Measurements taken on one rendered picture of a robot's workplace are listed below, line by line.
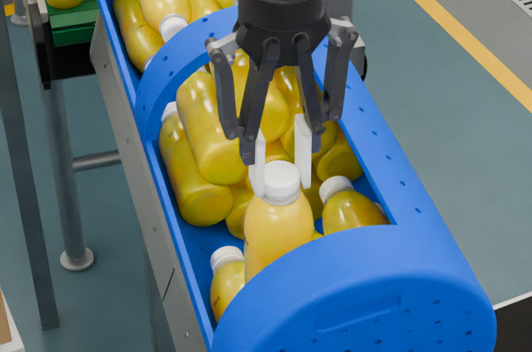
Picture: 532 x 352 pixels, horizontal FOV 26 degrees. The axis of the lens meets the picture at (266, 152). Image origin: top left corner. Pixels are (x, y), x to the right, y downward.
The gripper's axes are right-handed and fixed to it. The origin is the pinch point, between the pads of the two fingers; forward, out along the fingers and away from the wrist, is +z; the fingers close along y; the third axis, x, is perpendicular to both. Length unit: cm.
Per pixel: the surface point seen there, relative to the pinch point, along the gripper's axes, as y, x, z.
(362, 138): 11.9, 9.3, 8.0
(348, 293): 3.4, -11.2, 7.9
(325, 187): 9.5, 12.9, 17.7
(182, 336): -7.2, 17.6, 43.6
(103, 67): -7, 78, 44
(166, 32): -1, 51, 20
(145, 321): -2, 97, 131
